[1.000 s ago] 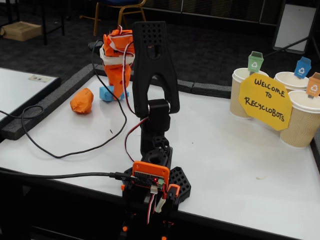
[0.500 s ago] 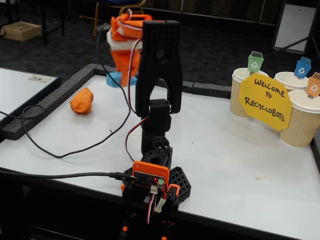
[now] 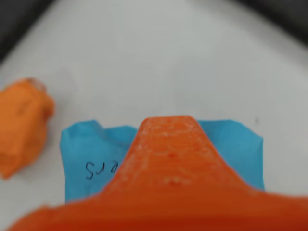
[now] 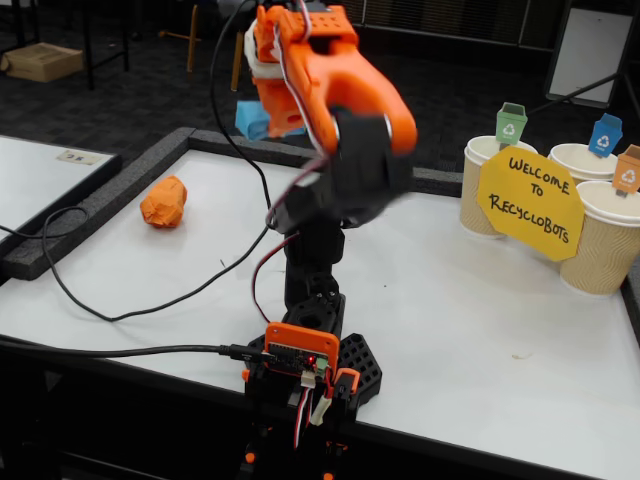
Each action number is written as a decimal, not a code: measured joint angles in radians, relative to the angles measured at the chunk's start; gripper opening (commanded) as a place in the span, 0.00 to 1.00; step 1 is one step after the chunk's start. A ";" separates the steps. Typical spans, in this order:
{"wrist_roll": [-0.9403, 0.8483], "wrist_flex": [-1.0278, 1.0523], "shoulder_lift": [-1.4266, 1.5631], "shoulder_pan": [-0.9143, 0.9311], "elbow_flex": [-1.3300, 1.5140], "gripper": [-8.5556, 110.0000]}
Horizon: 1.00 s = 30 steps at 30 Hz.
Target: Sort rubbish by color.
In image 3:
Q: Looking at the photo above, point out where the blue paper wad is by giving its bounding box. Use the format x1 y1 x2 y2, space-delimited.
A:
59 119 265 205

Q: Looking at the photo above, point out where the orange paper ball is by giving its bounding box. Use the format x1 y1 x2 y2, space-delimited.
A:
0 77 55 180

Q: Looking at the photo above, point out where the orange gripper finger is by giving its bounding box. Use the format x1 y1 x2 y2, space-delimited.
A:
4 115 308 231

